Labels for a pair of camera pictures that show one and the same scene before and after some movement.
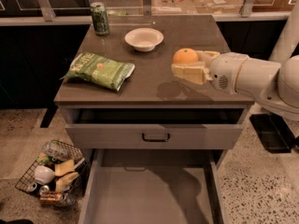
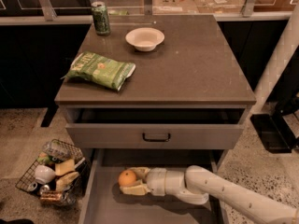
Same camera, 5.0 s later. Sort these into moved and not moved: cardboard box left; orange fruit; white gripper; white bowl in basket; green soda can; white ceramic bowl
Moved: orange fruit; white gripper
Not moved: white bowl in basket; white ceramic bowl; cardboard box left; green soda can
